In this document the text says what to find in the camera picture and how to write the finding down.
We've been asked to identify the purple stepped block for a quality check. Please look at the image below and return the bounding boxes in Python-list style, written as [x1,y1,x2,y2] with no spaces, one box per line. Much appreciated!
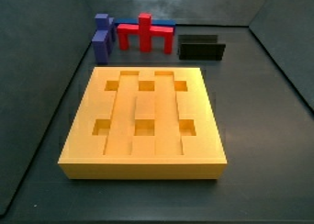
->
[92,14,115,64]

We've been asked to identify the yellow slotted board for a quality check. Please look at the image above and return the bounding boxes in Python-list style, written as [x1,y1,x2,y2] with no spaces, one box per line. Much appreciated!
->
[57,67,227,180]

